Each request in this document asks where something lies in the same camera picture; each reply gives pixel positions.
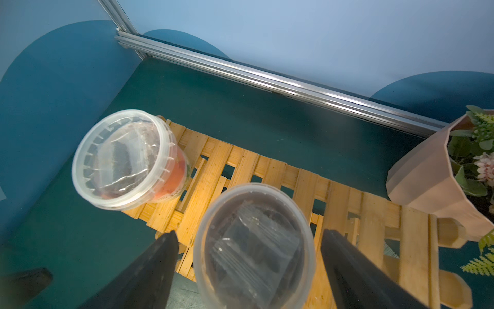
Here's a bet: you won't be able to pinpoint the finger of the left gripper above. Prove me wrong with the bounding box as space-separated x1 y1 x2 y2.
1 267 54 299

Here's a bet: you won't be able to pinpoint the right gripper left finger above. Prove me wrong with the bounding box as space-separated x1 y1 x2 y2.
80 231 179 308

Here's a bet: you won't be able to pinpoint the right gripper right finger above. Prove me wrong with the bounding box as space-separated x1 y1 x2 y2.
320 229 426 308

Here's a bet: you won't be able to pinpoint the bamboo two-tier shelf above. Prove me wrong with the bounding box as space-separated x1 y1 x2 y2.
127 123 473 308

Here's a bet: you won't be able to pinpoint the small clear jar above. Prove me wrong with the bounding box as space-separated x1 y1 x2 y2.
193 183 316 308
72 109 191 211

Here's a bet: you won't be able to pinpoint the pink ribbed flower pot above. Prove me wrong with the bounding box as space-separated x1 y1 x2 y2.
386 115 493 242

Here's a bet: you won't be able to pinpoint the white green artificial flowers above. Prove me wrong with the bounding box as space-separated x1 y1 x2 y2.
447 104 494 277

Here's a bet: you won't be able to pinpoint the rear aluminium crossbar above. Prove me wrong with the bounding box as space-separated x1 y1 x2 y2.
116 32 447 137

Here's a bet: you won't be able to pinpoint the left aluminium frame post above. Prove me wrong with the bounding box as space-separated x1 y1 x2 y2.
98 0 140 38

